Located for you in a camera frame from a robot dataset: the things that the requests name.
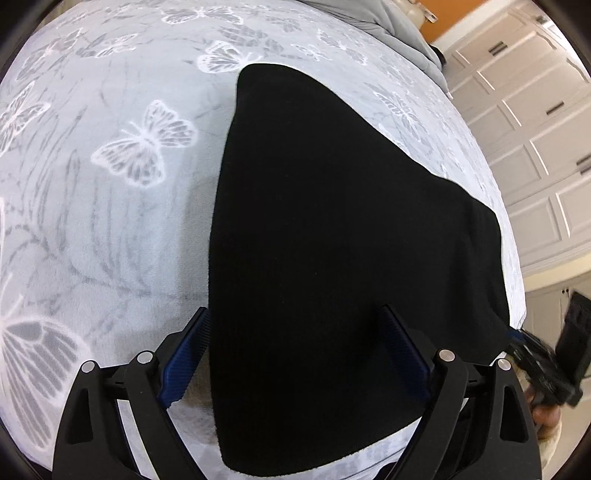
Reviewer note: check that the black pants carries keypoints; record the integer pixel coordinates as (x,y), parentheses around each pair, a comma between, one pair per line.
(322,231)

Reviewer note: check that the white wall switch panel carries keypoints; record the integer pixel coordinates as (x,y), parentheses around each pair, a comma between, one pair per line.
(428,14)

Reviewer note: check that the right hand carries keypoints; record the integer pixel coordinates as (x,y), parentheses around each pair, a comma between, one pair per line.
(545,417)

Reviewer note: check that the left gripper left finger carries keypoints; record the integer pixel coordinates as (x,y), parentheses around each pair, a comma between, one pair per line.
(91,442)

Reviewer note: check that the white wardrobe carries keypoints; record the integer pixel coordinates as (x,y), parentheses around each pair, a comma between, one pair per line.
(525,94)

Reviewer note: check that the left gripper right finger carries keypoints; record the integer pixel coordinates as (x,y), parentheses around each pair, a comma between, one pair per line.
(476,424)

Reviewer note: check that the butterfly print bed sheet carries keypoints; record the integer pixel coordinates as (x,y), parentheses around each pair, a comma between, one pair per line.
(113,119)

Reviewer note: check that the grey duvet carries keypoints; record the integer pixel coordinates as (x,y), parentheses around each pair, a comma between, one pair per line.
(387,22)

